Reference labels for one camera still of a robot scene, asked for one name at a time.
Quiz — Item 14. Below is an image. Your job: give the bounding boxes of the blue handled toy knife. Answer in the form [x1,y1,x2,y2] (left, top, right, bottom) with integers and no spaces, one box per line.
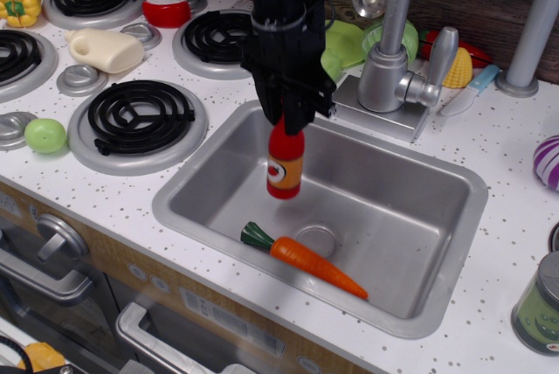
[440,65,500,116]

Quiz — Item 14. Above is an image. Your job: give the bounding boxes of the front black stove burner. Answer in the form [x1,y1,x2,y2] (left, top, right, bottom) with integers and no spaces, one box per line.
[68,80,208,177]

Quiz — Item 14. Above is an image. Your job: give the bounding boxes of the silver metal sink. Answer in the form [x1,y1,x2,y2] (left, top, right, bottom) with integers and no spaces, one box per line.
[152,101,488,339]

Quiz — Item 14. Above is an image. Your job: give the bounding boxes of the green toy cabbage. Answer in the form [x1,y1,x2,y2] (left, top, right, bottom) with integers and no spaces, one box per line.
[362,18,419,64]

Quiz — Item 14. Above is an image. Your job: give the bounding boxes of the silver oven dial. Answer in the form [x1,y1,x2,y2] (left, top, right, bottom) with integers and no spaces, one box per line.
[37,213,89,263]

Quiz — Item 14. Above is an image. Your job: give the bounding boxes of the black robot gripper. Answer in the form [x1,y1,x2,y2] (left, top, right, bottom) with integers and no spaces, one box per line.
[238,17,336,135]

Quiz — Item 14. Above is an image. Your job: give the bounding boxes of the silver oven handle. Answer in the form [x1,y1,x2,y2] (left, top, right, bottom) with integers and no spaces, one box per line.
[116,302,226,373]
[1,249,95,307]

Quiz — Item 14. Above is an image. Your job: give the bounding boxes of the silver stove knob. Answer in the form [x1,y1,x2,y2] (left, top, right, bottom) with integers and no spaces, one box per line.
[121,23,162,51]
[0,112,37,151]
[56,65,108,97]

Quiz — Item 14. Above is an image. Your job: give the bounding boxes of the silver stove knob left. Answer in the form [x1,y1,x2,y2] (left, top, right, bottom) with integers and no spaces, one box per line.
[0,112,37,151]

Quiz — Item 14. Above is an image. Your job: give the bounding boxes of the green labelled toy can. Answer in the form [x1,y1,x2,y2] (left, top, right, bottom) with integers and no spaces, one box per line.
[511,252,558,357]

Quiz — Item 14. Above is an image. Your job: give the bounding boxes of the yellow toy corn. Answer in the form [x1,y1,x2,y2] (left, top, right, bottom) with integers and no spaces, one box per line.
[443,47,473,89]

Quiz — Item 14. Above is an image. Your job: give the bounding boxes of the yellow toy bell pepper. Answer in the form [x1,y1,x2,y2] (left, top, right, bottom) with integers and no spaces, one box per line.
[1,0,42,28]

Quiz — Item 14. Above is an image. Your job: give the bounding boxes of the silver stove knob back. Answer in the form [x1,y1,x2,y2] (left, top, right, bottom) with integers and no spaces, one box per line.
[121,23,162,51]

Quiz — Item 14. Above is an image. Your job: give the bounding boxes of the left edge black burner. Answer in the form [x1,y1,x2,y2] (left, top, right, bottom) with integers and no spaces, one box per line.
[1,30,58,103]

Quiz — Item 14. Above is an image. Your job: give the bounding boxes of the red toy chili pepper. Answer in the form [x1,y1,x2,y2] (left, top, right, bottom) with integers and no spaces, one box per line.
[418,30,493,68]

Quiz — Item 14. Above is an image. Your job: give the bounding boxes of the red white toy bowl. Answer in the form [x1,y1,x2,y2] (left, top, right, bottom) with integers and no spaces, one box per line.
[142,0,191,28]

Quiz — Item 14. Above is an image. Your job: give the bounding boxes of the back left black burner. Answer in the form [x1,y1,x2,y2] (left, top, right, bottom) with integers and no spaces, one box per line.
[43,0,144,30]

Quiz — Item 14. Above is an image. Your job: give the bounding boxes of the green toy broccoli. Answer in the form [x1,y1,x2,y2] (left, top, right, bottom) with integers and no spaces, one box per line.
[321,48,342,83]

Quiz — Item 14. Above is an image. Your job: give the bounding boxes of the cream toy bottle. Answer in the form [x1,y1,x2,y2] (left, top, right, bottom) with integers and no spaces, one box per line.
[65,28,145,73]

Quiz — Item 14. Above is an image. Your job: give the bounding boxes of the purple striped toy onion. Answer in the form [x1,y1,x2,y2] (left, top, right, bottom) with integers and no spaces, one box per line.
[533,135,558,190]

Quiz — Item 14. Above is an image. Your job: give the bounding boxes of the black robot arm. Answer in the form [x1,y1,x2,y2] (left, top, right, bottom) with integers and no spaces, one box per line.
[239,0,336,135]

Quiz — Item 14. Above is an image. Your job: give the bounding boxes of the silver vertical pole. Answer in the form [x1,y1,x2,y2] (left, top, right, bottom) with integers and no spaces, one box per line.
[495,0,558,99]

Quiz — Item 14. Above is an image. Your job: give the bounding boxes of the red ketchup bottle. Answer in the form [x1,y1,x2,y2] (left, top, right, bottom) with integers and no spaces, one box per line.
[266,116,305,200]

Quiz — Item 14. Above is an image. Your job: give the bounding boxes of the green toy plate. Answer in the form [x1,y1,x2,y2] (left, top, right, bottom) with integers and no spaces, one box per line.
[326,20,364,69]

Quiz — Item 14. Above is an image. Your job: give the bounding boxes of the silver oven handle right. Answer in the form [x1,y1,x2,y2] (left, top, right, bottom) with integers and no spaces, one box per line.
[116,302,226,373]

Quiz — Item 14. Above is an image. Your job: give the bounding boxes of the silver stove knob middle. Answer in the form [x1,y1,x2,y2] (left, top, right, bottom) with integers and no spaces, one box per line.
[56,65,108,97]

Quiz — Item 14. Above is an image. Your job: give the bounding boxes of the silver faucet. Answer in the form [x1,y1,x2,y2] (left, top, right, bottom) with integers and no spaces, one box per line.
[333,0,459,142]

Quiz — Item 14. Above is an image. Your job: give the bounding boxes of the silver oven handle left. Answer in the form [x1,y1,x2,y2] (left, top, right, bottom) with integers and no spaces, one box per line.
[1,249,95,307]

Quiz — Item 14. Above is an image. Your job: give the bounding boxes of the yellow object bottom left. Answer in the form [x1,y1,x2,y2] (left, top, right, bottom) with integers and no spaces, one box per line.
[23,343,66,372]

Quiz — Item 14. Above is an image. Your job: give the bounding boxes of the orange toy carrot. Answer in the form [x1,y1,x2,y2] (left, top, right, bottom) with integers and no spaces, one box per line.
[240,222,369,300]

